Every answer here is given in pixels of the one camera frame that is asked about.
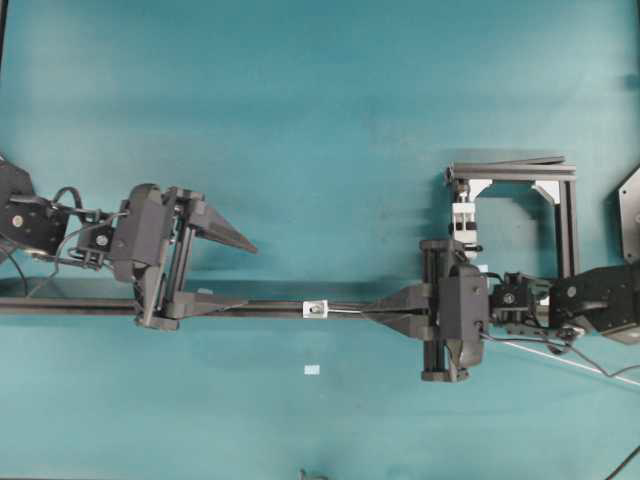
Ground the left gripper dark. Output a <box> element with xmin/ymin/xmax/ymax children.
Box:
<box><xmin>108</xmin><ymin>183</ymin><xmax>258</xmax><ymax>331</ymax></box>

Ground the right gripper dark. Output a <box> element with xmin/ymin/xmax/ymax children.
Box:
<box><xmin>363</xmin><ymin>239</ymin><xmax>486</xmax><ymax>383</ymax></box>

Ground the thin white wire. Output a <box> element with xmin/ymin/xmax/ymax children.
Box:
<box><xmin>327</xmin><ymin>308</ymin><xmax>640</xmax><ymax>387</ymax></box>

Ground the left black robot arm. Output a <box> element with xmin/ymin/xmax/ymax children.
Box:
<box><xmin>1</xmin><ymin>161</ymin><xmax>257</xmax><ymax>331</ymax></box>

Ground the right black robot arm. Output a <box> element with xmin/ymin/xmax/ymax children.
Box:
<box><xmin>363</xmin><ymin>240</ymin><xmax>639</xmax><ymax>382</ymax></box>

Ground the silver metal fitting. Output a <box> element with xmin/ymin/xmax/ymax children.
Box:
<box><xmin>302</xmin><ymin>300</ymin><xmax>329</xmax><ymax>319</ymax></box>

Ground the white tape square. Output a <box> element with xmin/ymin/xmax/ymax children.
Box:
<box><xmin>303</xmin><ymin>365</ymin><xmax>320</xmax><ymax>376</ymax></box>

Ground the long black aluminium rail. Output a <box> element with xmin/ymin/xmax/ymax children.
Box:
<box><xmin>1</xmin><ymin>297</ymin><xmax>419</xmax><ymax>320</ymax></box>

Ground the white wire clamp holder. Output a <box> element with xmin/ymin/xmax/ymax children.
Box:
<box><xmin>451</xmin><ymin>202</ymin><xmax>478</xmax><ymax>251</ymax></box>

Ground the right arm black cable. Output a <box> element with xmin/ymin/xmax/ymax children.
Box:
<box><xmin>477</xmin><ymin>319</ymin><xmax>640</xmax><ymax>379</ymax></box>

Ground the white corner bracket upper right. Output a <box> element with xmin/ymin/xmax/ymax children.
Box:
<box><xmin>531</xmin><ymin>180</ymin><xmax>561</xmax><ymax>205</ymax></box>

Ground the black aluminium frame stand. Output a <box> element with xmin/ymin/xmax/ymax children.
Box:
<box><xmin>445</xmin><ymin>156</ymin><xmax>580</xmax><ymax>278</ymax></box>

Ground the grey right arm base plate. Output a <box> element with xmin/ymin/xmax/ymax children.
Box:
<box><xmin>617</xmin><ymin>168</ymin><xmax>640</xmax><ymax>263</ymax></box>

